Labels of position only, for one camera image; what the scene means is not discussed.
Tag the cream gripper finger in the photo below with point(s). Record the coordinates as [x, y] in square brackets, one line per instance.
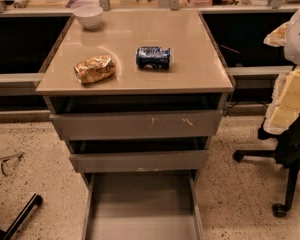
[285, 106]
[277, 37]

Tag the blue pepsi can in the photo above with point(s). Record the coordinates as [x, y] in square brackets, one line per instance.
[153, 57]

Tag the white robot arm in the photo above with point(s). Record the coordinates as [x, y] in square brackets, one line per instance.
[292, 40]

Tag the top grey drawer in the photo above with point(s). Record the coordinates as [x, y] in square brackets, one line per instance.
[136, 125]

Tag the middle grey drawer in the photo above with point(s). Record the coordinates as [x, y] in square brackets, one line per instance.
[138, 161]

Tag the grey drawer cabinet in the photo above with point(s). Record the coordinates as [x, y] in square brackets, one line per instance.
[195, 80]

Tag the bottom grey open drawer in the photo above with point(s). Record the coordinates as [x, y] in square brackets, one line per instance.
[142, 206]

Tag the black office chair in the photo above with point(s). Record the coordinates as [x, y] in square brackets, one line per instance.
[287, 153]

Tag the crumpled golden snack bag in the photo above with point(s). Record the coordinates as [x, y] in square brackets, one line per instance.
[95, 69]

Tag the white bowl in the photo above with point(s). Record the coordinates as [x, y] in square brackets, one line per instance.
[89, 16]

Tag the black chair leg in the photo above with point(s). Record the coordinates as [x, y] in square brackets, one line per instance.
[35, 200]

